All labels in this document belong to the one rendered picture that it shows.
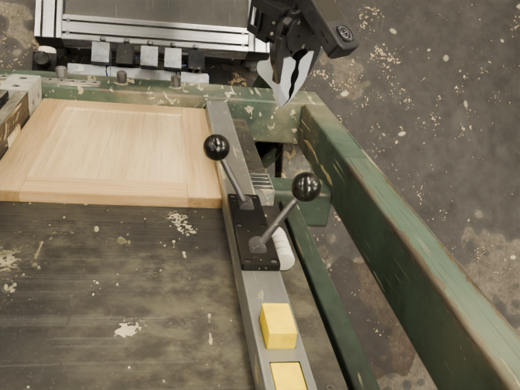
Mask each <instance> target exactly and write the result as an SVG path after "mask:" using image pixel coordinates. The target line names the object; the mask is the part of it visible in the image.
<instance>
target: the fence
mask: <svg viewBox="0 0 520 390"><path fill-rule="evenodd" d="M206 113H207V120H208V125H209V129H210V135H213V134H219V135H222V136H224V137H225V138H226V139H227V140H228V141H229V144H230V151H229V153H228V155H227V156H226V157H225V158H226V160H227V162H228V164H229V166H230V167H231V170H232V172H233V174H234V176H235V178H236V180H237V181H238V183H239V185H240V187H241V189H242V191H243V193H244V194H253V195H256V194H255V190H254V187H253V185H252V181H251V177H250V175H249V172H248V167H247V165H246V162H245V158H244V155H243V152H242V150H241V146H240V143H239V140H238V136H237V133H236V131H235V128H234V123H233V121H232V118H231V114H230V111H229V108H228V104H227V102H224V101H206ZM216 166H217V173H218V177H219V181H220V186H221V193H222V197H223V202H222V211H223V215H224V223H225V227H226V232H227V239H228V244H229V248H230V253H231V260H232V265H233V270H234V277H235V282H236V286H237V291H238V298H239V303H240V307H241V315H242V320H243V324H244V329H245V336H246V341H247V345H248V353H249V357H250V362H251V370H252V374H253V379H254V383H255V390H275V385H274V381H273V377H272V371H271V368H270V364H271V363H299V366H300V368H301V372H302V374H303V379H304V381H305V385H306V390H317V388H316V384H315V381H314V378H313V374H312V371H311V369H310V364H309V362H308V359H307V356H306V352H305V349H304V346H303V342H302V339H301V336H300V334H299V330H298V327H297V324H296V320H295V317H294V315H293V310H292V307H291V305H290V302H289V298H288V295H287V292H286V288H285V286H284V282H283V280H282V276H281V273H280V271H244V270H241V264H240V260H239V257H238V250H237V245H236V241H235V237H234V231H233V227H232V223H231V215H230V212H229V208H228V201H227V196H228V194H229V193H233V194H236V193H235V191H234V188H233V186H232V185H231V182H230V180H229V179H228V176H227V175H226V173H225V171H224V169H223V167H222V165H221V163H220V161H216ZM263 303H288V304H289V308H290V311H291V314H292V318H293V321H294V324H295V326H296V331H297V338H296V346H295V348H283V349H266V346H265V341H264V337H263V333H262V327H261V324H260V314H261V308H262V304H263Z"/></svg>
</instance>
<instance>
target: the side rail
mask: <svg viewBox="0 0 520 390"><path fill-rule="evenodd" d="M298 146H299V147H300V149H301V151H302V152H303V155H304V156H305V157H306V160H307V162H308V163H309V165H310V167H311V168H312V170H313V172H314V173H315V175H316V176H317V177H318V178H319V180H324V181H325V183H326V185H327V186H328V188H329V190H330V192H331V193H332V201H331V203H332V205H333V206H334V209H335V211H336V212H337V214H338V216H339V217H340V219H341V221H342V222H343V224H344V226H345V227H346V229H347V232H348V233H349V235H350V236H351V238H352V240H353V242H354V243H355V245H356V247H357V249H358V251H359V252H360V254H361V256H362V258H363V259H364V261H365V263H366V265H367V266H368V268H369V270H370V271H371V274H372V275H373V276H374V278H375V281H376V282H377V284H378V286H379V288H380V289H381V291H382V293H383V294H384V296H385V298H386V299H387V301H388V304H389V305H390V307H391V308H392V310H393V312H394V314H395V315H396V317H397V319H398V321H399V322H400V324H401V326H402V328H403V330H404V331H405V333H406V335H407V337H408V338H409V340H410V342H411V343H412V345H413V347H414V348H415V350H416V353H417V354H418V355H419V358H420V359H421V361H422V363H423V364H424V366H425V368H426V370H427V371H428V373H429V375H430V377H431V379H432V380H433V382H434V384H435V386H436V387H437V389H438V390H520V336H519V335H518V333H517V332H516V331H515V330H514V328H513V327H512V326H511V325H510V323H509V322H508V321H507V320H506V319H505V318H504V317H503V316H502V315H501V313H500V312H499V311H498V309H497V308H496V307H495V306H494V304H493V303H492V302H491V301H490V300H489V299H488V298H487V297H486V296H485V294H484V293H483V292H482V291H481V289H480V288H479V287H478V286H477V284H476V283H475V282H474V280H473V279H472V278H471V277H470V276H469V275H468V274H467V273H466V272H465V270H464V269H463V268H462V267H461V265H460V264H459V263H458V262H457V260H456V259H455V258H454V257H453V256H452V255H451V254H450V253H449V251H448V250H447V249H446V248H445V246H444V245H443V244H442V243H441V242H440V240H439V239H438V238H437V237H436V236H435V234H434V233H433V232H432V231H431V230H430V229H429V227H428V226H427V225H426V224H425V223H424V221H423V220H422V219H421V218H420V216H419V215H418V214H417V213H416V212H415V211H414V210H413V209H412V207H411V206H410V205H409V204H408V202H407V201H406V200H405V199H404V197H403V196H402V195H401V194H400V192H398V191H397V189H396V188H395V187H394V186H393V185H392V183H391V182H390V181H389V180H388V178H387V177H386V176H385V175H384V173H383V172H382V171H381V170H380V169H379V168H378V167H377V166H376V165H375V163H374V162H373V161H372V160H371V158H370V157H369V156H368V154H367V153H366V152H365V151H364V150H363V149H362V148H361V147H360V146H359V144H358V143H357V142H356V141H355V139H354V138H353V137H352V136H351V134H350V133H349V132H348V131H347V129H346V128H345V127H344V126H343V125H342V124H341V123H340V122H339V120H338V119H337V118H336V117H335V115H334V114H333V113H332V112H331V111H330V109H329V108H328V107H327V106H326V105H321V104H304V105H303V113H302V119H301V124H300V130H299V139H298Z"/></svg>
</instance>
